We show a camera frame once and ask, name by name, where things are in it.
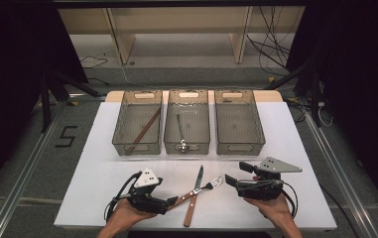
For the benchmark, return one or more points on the beige wooden desk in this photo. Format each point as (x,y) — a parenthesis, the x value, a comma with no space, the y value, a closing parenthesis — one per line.
(176,20)

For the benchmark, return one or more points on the black curtain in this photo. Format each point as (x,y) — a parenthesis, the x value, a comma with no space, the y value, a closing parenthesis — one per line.
(11,82)
(358,82)

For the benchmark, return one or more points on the black tripod stand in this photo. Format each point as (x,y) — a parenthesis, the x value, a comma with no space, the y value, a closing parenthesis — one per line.
(314,95)
(46,105)

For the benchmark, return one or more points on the person's right hand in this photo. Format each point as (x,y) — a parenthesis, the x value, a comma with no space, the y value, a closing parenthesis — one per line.
(276,210)

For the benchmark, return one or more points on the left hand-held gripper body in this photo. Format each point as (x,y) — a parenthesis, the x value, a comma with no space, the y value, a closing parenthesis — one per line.
(147,178)

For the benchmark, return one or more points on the person's left hand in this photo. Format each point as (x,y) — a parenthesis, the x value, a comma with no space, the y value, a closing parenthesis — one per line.
(123,214)

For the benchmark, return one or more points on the metal spoon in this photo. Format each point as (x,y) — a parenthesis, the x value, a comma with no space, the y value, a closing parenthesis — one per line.
(183,145)

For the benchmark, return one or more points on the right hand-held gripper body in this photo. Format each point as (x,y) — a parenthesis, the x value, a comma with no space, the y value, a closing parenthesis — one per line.
(276,165)

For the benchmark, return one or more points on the aluminium floor rail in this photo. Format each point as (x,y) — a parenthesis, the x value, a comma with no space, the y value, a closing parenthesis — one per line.
(21,185)
(338,172)

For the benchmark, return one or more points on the smoky clear plastic bin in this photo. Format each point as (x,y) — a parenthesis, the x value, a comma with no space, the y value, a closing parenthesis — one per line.
(133,115)
(196,129)
(239,129)

